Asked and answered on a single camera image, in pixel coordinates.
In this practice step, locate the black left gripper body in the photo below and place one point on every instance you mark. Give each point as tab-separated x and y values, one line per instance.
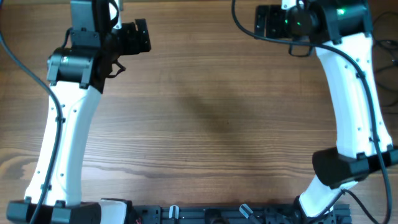
129	43

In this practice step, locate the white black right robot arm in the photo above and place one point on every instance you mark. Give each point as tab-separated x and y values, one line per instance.
340	34

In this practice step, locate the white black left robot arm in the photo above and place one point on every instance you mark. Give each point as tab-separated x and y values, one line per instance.
77	72

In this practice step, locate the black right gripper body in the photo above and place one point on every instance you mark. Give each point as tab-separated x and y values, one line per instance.
262	21

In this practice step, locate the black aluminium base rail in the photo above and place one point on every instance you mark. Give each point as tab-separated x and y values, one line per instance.
269	214

